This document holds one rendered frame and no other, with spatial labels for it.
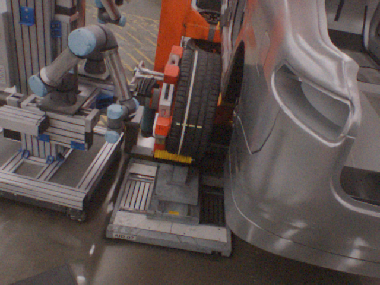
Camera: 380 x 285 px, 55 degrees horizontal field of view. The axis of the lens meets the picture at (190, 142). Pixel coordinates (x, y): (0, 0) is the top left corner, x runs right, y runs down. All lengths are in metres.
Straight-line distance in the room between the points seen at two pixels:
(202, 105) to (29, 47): 1.08
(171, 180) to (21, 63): 1.23
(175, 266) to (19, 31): 1.69
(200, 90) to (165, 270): 1.14
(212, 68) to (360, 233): 1.18
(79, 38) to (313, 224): 1.25
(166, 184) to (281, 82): 1.50
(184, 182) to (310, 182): 1.49
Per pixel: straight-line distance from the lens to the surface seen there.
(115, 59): 1.90
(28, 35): 2.37
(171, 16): 2.52
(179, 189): 2.59
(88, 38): 1.75
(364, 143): 2.27
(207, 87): 2.02
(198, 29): 4.55
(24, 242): 2.56
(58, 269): 1.98
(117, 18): 2.72
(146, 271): 2.39
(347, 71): 1.16
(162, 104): 2.03
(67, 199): 2.50
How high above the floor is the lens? 1.94
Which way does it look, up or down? 34 degrees down
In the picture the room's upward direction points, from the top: 12 degrees clockwise
